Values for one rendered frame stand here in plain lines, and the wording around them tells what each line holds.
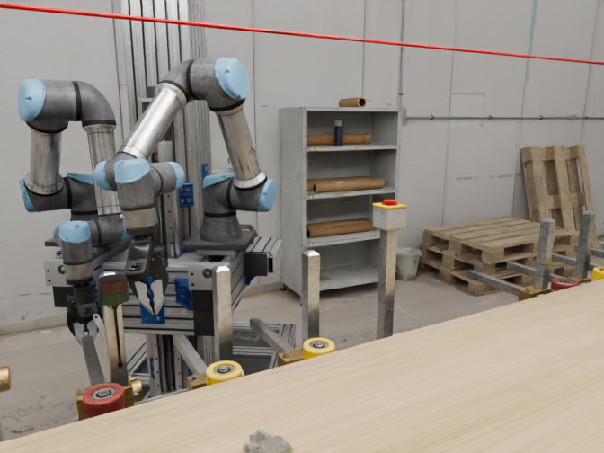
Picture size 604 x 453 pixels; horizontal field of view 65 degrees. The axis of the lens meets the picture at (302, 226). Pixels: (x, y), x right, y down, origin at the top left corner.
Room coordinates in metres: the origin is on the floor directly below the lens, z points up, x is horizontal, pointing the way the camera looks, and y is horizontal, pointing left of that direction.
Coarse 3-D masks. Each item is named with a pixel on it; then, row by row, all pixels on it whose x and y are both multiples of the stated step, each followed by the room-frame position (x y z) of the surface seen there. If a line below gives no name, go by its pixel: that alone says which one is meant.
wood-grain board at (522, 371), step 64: (512, 320) 1.26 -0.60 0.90; (576, 320) 1.26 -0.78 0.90; (256, 384) 0.93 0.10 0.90; (320, 384) 0.93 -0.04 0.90; (384, 384) 0.93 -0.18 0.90; (448, 384) 0.93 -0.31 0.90; (512, 384) 0.93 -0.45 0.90; (576, 384) 0.93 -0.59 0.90; (0, 448) 0.72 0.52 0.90; (64, 448) 0.72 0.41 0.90; (128, 448) 0.72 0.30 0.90; (192, 448) 0.72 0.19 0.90; (320, 448) 0.72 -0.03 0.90; (384, 448) 0.72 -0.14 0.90; (448, 448) 0.72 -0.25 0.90; (512, 448) 0.72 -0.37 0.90; (576, 448) 0.72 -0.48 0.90
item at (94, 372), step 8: (88, 336) 1.24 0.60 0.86; (88, 344) 1.19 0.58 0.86; (88, 352) 1.15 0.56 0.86; (96, 352) 1.15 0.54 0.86; (88, 360) 1.10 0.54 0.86; (96, 360) 1.10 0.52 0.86; (88, 368) 1.07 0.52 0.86; (96, 368) 1.07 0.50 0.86; (88, 376) 1.06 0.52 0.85; (96, 376) 1.03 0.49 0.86; (96, 384) 0.99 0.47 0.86
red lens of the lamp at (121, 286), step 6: (126, 276) 0.95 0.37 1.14; (96, 282) 0.92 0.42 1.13; (114, 282) 0.91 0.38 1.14; (120, 282) 0.92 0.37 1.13; (126, 282) 0.93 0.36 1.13; (102, 288) 0.91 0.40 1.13; (108, 288) 0.91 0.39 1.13; (114, 288) 0.91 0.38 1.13; (120, 288) 0.92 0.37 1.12; (126, 288) 0.93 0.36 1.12
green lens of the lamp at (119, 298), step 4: (124, 292) 0.92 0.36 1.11; (128, 292) 0.94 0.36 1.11; (100, 296) 0.91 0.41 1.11; (104, 296) 0.91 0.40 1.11; (108, 296) 0.90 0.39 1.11; (112, 296) 0.91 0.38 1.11; (116, 296) 0.91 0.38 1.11; (120, 296) 0.92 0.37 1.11; (124, 296) 0.92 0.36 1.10; (128, 296) 0.94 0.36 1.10; (100, 300) 0.91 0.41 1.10; (104, 300) 0.91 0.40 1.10; (108, 300) 0.90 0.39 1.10; (112, 300) 0.91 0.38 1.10; (116, 300) 0.91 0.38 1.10; (120, 300) 0.91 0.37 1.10; (124, 300) 0.92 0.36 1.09; (100, 304) 0.91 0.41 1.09; (104, 304) 0.91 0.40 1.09; (108, 304) 0.90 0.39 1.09; (112, 304) 0.91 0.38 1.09; (116, 304) 0.91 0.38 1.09
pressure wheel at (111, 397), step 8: (104, 384) 0.92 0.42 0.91; (112, 384) 0.92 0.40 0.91; (88, 392) 0.89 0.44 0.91; (96, 392) 0.89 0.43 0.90; (104, 392) 0.88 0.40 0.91; (112, 392) 0.89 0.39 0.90; (120, 392) 0.89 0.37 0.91; (88, 400) 0.86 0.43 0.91; (96, 400) 0.86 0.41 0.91; (104, 400) 0.86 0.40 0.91; (112, 400) 0.86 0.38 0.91; (120, 400) 0.87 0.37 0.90; (88, 408) 0.85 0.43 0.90; (96, 408) 0.84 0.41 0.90; (104, 408) 0.85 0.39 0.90; (112, 408) 0.86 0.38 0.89; (120, 408) 0.87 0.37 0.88; (88, 416) 0.85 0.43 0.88
